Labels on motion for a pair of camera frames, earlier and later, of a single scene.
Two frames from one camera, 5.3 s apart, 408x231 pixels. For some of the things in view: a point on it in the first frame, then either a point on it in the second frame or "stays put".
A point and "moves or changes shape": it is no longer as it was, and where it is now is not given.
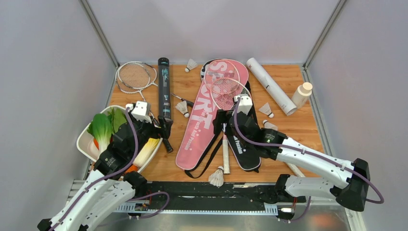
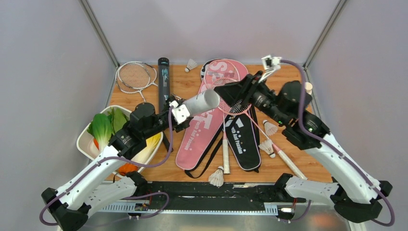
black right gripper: [222, 117] -> [243, 89]
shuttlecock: [191, 65] stays put
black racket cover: [244, 146] stays put
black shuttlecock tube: [164, 88] stays put
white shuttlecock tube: [285, 103] moves or changes shape
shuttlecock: [268, 125] stays put
